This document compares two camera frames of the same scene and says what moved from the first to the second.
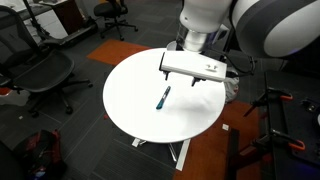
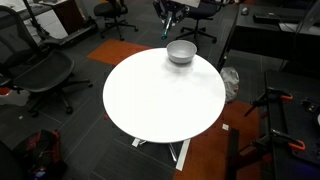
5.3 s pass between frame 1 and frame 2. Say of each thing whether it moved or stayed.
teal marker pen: moved
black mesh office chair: stayed
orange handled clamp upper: stayed
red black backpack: stayed
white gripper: moved
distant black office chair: stayed
